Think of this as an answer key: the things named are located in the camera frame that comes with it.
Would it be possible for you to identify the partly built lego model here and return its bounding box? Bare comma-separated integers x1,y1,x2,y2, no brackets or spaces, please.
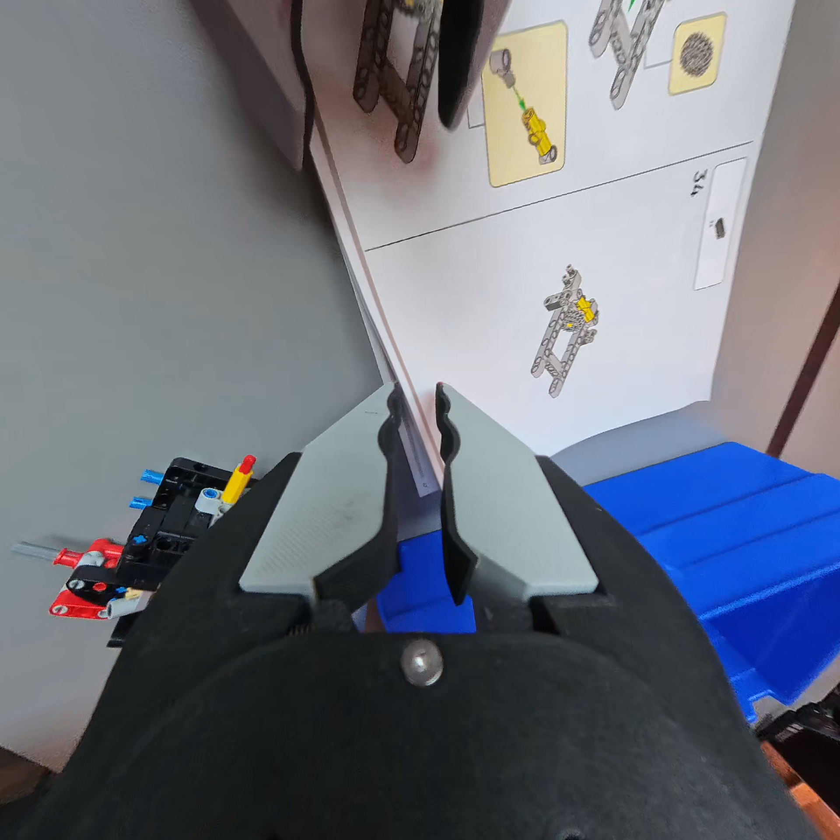
10,454,257,647

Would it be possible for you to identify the lego instruction booklet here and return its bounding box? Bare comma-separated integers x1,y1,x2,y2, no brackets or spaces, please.
308,0,798,500

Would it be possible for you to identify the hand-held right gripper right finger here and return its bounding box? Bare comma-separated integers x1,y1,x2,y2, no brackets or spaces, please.
435,382,601,606

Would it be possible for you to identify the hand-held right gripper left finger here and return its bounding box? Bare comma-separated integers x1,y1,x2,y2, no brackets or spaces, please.
238,382,406,613

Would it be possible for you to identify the blue plastic storage bin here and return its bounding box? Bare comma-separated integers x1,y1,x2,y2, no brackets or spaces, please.
377,441,840,723

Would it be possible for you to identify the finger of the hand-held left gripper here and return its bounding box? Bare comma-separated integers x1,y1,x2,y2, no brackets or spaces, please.
437,0,514,130
189,0,317,173

